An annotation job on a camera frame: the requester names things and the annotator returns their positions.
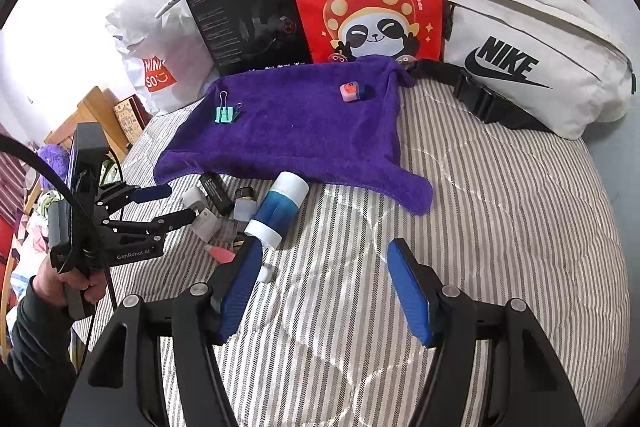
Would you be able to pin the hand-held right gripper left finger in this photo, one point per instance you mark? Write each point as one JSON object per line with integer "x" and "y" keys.
{"x": 240, "y": 287}

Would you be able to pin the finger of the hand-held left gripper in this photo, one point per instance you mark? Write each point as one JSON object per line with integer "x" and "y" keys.
{"x": 172, "y": 219}
{"x": 150, "y": 193}

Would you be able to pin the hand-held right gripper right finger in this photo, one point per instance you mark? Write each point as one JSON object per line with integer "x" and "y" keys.
{"x": 410, "y": 292}

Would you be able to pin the white square charger plug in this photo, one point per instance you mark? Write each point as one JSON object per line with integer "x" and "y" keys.
{"x": 192, "y": 198}

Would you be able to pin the off-white adapter block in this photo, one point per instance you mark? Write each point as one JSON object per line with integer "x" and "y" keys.
{"x": 205, "y": 224}

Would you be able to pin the black rectangular bar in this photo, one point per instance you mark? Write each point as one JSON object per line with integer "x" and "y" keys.
{"x": 216, "y": 194}

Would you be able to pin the blue and white bottle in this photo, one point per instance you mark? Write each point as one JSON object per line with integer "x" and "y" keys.
{"x": 280, "y": 207}

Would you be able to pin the person's left forearm dark sleeve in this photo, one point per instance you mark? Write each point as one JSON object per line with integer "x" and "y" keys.
{"x": 35, "y": 357}

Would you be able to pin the person's left hand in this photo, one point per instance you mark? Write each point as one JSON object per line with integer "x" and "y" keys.
{"x": 50, "y": 279}

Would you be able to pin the small white cylinder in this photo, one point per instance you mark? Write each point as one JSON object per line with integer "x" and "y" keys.
{"x": 265, "y": 274}

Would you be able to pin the purple fluffy thing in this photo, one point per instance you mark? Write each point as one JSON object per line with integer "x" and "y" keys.
{"x": 52, "y": 159}

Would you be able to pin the pink small tube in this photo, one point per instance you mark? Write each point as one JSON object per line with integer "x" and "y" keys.
{"x": 220, "y": 253}

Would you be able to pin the wooden chair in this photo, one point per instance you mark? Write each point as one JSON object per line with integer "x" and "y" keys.
{"x": 95, "y": 99}

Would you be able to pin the green binder clip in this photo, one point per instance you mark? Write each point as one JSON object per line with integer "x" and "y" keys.
{"x": 222, "y": 114}

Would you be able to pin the striped bed quilt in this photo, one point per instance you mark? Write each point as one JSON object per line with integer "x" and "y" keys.
{"x": 500, "y": 232}

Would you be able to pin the white shopping bag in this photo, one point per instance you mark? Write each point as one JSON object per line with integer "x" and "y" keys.
{"x": 160, "y": 32}

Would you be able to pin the purple towel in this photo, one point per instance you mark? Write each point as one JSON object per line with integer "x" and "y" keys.
{"x": 300, "y": 132}

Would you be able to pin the black headset box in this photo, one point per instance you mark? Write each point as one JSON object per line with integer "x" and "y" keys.
{"x": 240, "y": 22}

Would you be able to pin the pink eraser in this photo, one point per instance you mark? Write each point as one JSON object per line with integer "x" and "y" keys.
{"x": 349, "y": 92}

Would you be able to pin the white waist bag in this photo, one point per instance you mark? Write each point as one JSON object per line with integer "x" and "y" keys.
{"x": 525, "y": 32}

